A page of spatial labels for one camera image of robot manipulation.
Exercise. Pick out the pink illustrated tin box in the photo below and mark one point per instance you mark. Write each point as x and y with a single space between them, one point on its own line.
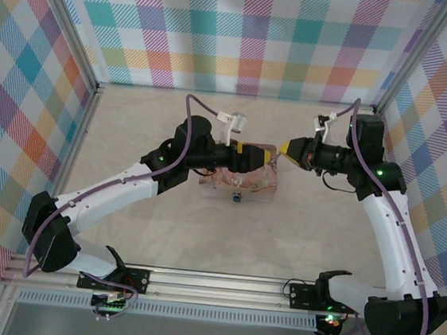
258 183

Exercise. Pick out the small blue padlock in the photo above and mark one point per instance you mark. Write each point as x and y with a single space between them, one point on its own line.
236 197

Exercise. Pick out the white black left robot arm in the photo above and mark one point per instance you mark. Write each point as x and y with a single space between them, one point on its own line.
100 198

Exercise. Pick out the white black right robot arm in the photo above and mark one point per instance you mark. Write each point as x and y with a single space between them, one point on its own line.
388 233

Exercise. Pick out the circuit board with orange part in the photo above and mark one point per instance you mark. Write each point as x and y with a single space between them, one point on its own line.
330 320

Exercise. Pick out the circuit board with green lights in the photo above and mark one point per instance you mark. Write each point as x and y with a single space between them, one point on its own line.
111 301

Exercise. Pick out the thin aluminium floor rail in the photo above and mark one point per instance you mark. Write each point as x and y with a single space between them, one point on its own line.
235 96

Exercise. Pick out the aluminium frame post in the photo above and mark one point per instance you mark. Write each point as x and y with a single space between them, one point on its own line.
415 55
68 27

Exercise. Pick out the aluminium side floor rail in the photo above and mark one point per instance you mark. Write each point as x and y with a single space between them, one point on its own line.
85 133

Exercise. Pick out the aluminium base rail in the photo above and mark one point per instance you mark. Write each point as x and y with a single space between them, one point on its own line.
214 288

